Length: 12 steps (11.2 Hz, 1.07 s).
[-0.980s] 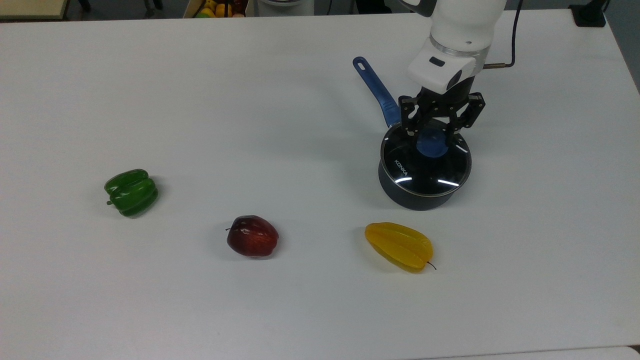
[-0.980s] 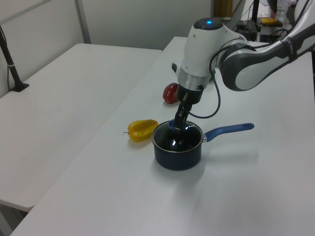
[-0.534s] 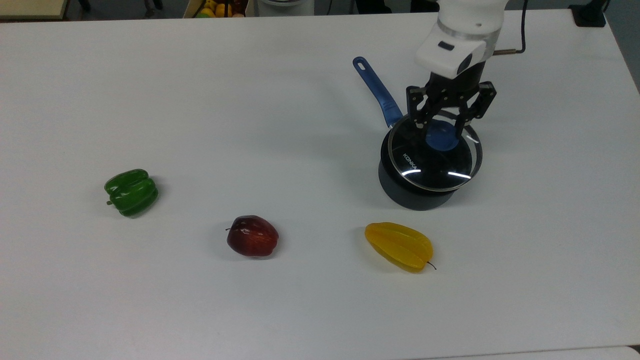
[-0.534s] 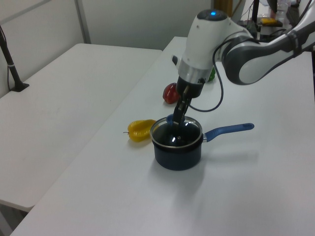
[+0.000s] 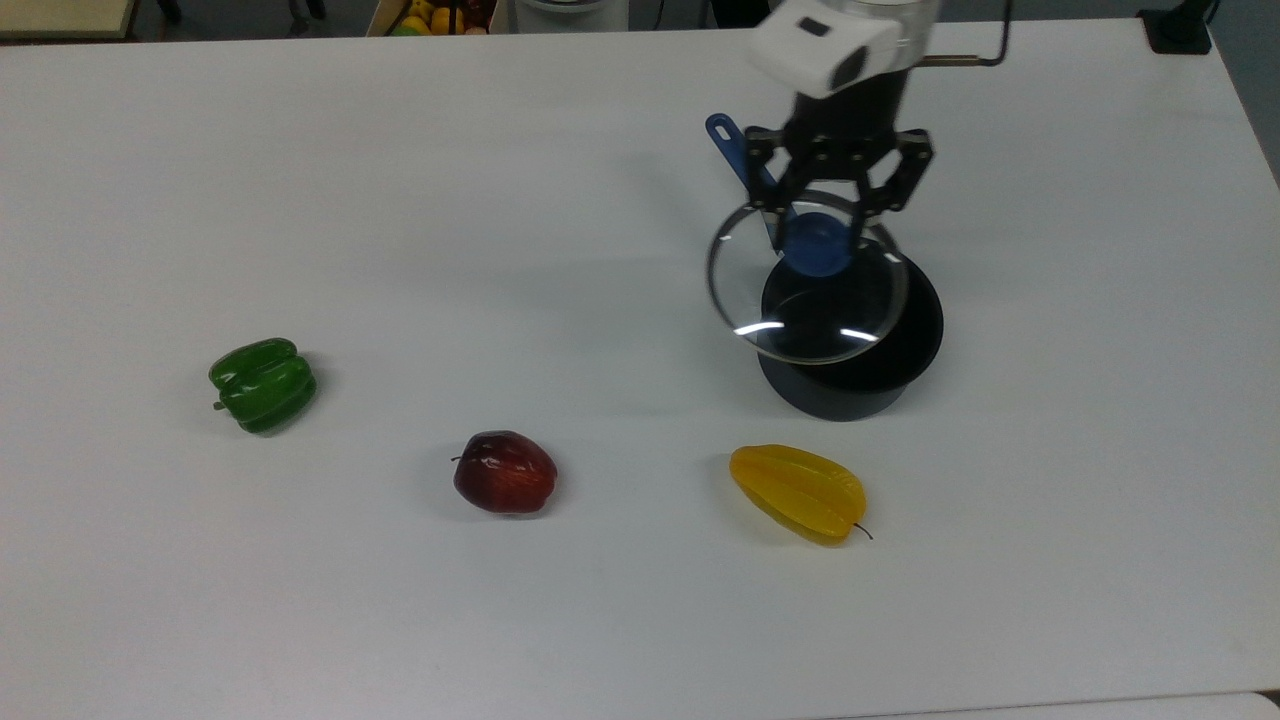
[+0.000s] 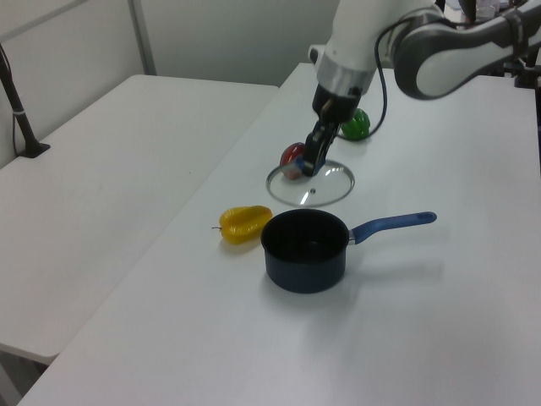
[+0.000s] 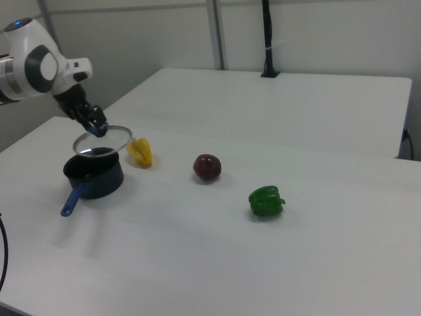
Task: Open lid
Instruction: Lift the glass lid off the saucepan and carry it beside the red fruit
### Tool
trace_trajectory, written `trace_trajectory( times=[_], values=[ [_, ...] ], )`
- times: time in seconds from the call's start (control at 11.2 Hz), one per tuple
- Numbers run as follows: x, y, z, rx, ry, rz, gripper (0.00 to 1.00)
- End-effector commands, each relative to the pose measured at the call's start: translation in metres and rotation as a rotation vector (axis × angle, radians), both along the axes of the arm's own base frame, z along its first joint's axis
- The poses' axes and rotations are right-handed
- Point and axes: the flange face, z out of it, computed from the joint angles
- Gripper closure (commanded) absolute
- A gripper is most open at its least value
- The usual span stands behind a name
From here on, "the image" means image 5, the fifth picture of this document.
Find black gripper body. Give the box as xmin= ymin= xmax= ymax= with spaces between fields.
xmin=785 ymin=66 xmax=915 ymax=185

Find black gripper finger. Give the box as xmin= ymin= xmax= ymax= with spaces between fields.
xmin=744 ymin=124 xmax=803 ymax=253
xmin=849 ymin=127 xmax=936 ymax=247

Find glass lid with blue knob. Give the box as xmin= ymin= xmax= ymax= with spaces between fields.
xmin=706 ymin=189 xmax=910 ymax=367

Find dark blue saucepan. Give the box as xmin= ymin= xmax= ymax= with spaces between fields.
xmin=705 ymin=113 xmax=945 ymax=422

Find white round container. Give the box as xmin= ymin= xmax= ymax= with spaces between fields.
xmin=514 ymin=0 xmax=630 ymax=34

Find black clamp base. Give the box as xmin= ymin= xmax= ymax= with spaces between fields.
xmin=1138 ymin=0 xmax=1218 ymax=55

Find yellow plastic starfruit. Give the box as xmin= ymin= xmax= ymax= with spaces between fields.
xmin=728 ymin=443 xmax=874 ymax=547

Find cardboard box of toy fruit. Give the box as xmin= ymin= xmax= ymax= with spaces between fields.
xmin=365 ymin=0 xmax=501 ymax=38

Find red plastic apple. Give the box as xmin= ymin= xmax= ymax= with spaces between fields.
xmin=451 ymin=430 xmax=559 ymax=517

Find green plastic bell pepper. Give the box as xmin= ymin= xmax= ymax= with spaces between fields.
xmin=208 ymin=337 xmax=319 ymax=436

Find wooden table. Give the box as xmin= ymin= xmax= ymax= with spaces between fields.
xmin=0 ymin=0 xmax=138 ymax=42

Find brown cable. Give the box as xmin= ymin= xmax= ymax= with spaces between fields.
xmin=918 ymin=0 xmax=1014 ymax=70

